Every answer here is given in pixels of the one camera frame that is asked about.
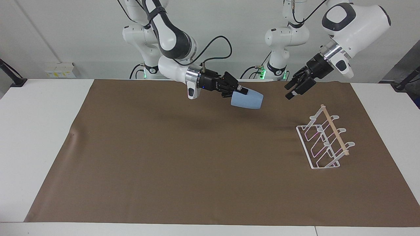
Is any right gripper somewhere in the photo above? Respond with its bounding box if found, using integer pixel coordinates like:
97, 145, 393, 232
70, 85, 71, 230
198, 71, 249, 98

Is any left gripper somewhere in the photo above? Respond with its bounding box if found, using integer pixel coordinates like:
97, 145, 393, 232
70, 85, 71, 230
284, 52, 334, 101

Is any light blue cup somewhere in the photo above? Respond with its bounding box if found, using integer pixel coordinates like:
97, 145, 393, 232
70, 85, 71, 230
230, 88, 264, 110

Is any black stand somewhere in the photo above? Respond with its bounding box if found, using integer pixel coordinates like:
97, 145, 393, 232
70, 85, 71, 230
391, 65, 420, 92
0, 58, 28, 87

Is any black cable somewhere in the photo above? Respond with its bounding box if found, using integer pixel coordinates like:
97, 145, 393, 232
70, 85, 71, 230
241, 51, 273, 80
290, 0, 329, 25
196, 35, 233, 74
129, 63, 145, 80

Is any white wire cup holder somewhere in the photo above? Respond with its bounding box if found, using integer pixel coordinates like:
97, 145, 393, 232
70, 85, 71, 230
296, 104, 356, 170

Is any white wall socket box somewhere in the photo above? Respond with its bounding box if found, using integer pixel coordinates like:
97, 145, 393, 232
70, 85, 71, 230
45, 62, 76, 79

